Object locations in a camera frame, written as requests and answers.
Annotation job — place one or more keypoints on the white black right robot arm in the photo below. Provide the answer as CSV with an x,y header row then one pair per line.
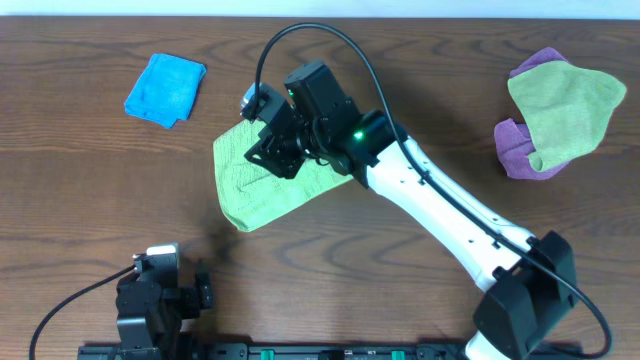
x,y
519,274

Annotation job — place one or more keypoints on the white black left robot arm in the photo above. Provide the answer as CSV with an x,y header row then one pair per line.
x,y
163,334

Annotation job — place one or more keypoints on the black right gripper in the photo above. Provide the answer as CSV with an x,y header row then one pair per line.
x,y
270,151

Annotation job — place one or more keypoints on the purple cloth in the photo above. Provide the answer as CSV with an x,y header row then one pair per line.
x,y
513,141

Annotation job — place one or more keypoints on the olive green cloth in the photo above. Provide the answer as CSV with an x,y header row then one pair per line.
x,y
566,108

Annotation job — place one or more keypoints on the folded blue cloth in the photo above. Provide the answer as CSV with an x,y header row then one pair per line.
x,y
166,90

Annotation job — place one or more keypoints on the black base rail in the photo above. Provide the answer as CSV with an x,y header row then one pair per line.
x,y
241,351

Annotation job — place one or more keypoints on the light green cloth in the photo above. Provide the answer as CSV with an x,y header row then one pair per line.
x,y
249,195

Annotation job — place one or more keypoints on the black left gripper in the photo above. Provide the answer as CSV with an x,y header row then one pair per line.
x,y
202,294

